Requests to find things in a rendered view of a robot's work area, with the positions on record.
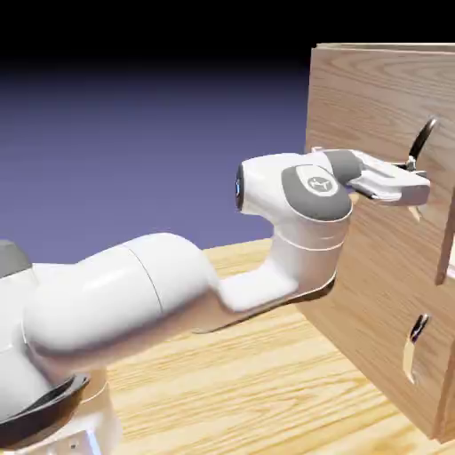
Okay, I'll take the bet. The short curved dark metal handle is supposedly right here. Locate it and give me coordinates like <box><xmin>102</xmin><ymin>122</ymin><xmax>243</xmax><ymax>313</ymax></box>
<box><xmin>403</xmin><ymin>313</ymin><xmax>432</xmax><ymax>386</ymax></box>

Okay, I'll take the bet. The long curved dark metal handle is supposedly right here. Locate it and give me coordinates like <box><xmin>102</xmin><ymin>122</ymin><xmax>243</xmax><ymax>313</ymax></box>
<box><xmin>406</xmin><ymin>116</ymin><xmax>440</xmax><ymax>224</ymax></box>

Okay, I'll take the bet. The large light wood cabinet door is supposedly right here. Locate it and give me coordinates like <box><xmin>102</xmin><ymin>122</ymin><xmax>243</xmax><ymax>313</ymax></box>
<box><xmin>304</xmin><ymin>44</ymin><xmax>455</xmax><ymax>286</ymax></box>

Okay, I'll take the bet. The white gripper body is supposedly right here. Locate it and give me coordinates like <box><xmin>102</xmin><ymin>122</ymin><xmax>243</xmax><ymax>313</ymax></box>
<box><xmin>348</xmin><ymin>153</ymin><xmax>432</xmax><ymax>208</ymax></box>

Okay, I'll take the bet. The small light wood cabinet door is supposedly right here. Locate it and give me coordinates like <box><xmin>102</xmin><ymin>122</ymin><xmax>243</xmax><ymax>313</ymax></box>
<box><xmin>300</xmin><ymin>198</ymin><xmax>455</xmax><ymax>442</ymax></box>

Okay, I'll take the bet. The light wood cabinet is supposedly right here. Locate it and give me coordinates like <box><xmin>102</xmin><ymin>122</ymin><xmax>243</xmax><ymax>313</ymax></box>
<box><xmin>300</xmin><ymin>42</ymin><xmax>455</xmax><ymax>444</ymax></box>

